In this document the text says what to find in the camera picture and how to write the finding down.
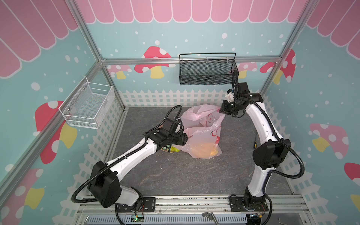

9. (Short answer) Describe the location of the pink printed plastic bag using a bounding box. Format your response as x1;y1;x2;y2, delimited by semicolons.
174;105;225;157

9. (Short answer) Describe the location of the yellow banana bunch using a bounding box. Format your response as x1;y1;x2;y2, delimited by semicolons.
189;142;220;159

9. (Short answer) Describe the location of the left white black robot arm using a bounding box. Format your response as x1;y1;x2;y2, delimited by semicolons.
71;105;188;212

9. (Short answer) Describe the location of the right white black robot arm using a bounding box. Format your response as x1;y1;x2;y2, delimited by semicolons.
220;72;305;211

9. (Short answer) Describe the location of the green custard apple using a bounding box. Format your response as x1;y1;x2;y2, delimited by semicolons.
161;145;181;153

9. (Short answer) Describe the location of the black yellow screwdriver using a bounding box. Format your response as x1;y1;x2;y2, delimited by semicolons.
253;132;258;150

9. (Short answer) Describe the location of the black mesh wall basket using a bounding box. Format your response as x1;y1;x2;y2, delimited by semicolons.
179;52;239;86

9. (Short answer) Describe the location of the white wire wall basket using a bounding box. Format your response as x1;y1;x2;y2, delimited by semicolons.
59;77;115;129

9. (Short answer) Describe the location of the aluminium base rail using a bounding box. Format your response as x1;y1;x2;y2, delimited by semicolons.
73;194;316;225

